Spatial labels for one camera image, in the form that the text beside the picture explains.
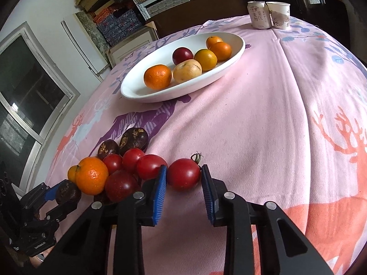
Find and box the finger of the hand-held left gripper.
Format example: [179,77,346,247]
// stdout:
[19,181,69,207]
[37,196,82,224]

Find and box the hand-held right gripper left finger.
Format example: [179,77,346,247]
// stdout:
[43,165,167,275]

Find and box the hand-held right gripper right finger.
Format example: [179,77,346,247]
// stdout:
[201,164,335,275]

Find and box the dark brown passion fruit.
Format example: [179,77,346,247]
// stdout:
[97,139,120,160]
[118,127,149,153]
[55,180,82,206]

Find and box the red tomato with stem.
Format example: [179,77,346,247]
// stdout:
[167,152,203,191]

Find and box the white oval bowl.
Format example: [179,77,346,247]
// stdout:
[120,31,246,103]

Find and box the small orange mandarin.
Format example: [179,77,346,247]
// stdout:
[67,165,81,184]

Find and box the dark red plum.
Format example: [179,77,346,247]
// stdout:
[105,170,142,203]
[172,47,194,66]

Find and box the large orange mandarin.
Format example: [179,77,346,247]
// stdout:
[75,156,110,196]

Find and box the pink printed blanket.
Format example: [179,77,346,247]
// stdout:
[43,15,367,275]

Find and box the pale yellow pear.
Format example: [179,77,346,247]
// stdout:
[173,59,203,84]

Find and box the yellow orange mandarin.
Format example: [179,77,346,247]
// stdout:
[194,49,218,72]

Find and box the white board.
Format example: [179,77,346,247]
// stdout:
[61,12,113,78]

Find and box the cardboard box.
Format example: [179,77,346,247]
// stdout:
[106,24,159,67]

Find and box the stack of blue patterned boxes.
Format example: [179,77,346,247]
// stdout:
[96,8,145,47]

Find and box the white drink can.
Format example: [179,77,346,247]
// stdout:
[247,1,272,30]

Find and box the white paper cup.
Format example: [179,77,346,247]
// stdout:
[265,2,291,30]

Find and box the window with grey frame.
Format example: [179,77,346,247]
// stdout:
[0,22,81,197]

